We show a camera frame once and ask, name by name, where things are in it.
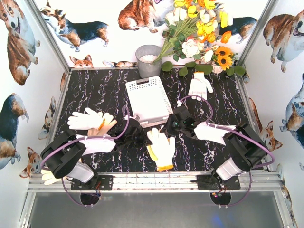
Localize yellow palm glove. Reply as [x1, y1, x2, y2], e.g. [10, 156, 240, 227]
[147, 128, 175, 171]

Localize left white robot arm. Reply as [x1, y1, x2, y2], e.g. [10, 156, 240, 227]
[41, 119, 152, 189]

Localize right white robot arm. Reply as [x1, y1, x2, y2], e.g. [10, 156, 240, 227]
[160, 106, 270, 183]

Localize white perforated storage basket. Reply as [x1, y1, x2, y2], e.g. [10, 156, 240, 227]
[125, 76, 173, 128]

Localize white knit glove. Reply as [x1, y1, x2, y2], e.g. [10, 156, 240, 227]
[67, 107, 103, 130]

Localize grey metal bucket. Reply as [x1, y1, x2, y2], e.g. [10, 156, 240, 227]
[135, 45, 162, 78]

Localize artificial flower bouquet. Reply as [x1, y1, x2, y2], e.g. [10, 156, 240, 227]
[153, 0, 254, 76]

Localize cream glove off table edge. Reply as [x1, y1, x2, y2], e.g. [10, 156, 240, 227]
[41, 170, 61, 186]

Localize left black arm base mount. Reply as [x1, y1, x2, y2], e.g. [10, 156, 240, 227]
[71, 171, 114, 190]

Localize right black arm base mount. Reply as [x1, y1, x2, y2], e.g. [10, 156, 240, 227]
[190, 164, 242, 190]

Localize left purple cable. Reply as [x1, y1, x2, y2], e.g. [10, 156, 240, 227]
[39, 105, 134, 209]

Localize aluminium front rail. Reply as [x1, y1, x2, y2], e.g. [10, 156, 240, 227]
[27, 172, 285, 193]

